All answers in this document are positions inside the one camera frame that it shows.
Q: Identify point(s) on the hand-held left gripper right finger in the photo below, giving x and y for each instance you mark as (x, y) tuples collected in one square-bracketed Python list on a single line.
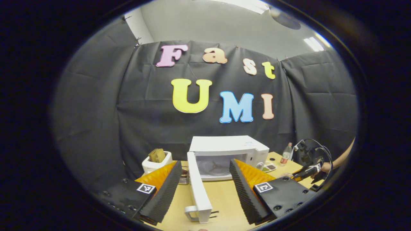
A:
[(245, 195)]

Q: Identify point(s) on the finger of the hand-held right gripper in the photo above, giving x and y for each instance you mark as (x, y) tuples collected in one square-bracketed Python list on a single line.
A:
[(319, 178), (310, 172)]

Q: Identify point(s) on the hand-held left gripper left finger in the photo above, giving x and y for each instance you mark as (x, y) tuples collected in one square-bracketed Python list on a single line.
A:
[(165, 194)]

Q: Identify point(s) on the white microwave oven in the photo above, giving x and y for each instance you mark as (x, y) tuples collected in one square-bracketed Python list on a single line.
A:
[(224, 144)]

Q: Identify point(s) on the glass microwave turntable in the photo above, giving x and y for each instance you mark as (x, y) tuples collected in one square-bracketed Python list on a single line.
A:
[(205, 170)]

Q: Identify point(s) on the clear plastic bottle red label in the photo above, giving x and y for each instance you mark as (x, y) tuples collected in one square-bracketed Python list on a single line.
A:
[(285, 157)]

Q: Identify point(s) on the white toaster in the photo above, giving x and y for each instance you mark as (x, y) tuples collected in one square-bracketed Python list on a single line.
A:
[(151, 166)]

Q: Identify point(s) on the white divided bean dish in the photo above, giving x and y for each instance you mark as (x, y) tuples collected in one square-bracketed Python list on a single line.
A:
[(270, 166)]

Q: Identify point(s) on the brown bread slice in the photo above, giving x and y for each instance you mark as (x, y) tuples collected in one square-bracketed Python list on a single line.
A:
[(157, 155)]

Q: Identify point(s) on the black backdrop cloth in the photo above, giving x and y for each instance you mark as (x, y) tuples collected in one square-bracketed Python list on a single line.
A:
[(128, 112)]

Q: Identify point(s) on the small ceiling light panel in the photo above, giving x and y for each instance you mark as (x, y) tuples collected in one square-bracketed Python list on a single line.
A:
[(314, 44)]

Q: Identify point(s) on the dark round ceiling fixture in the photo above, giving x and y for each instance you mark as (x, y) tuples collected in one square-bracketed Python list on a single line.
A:
[(287, 20)]

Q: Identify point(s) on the large ceiling light panel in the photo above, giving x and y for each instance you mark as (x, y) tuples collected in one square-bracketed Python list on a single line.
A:
[(250, 4)]

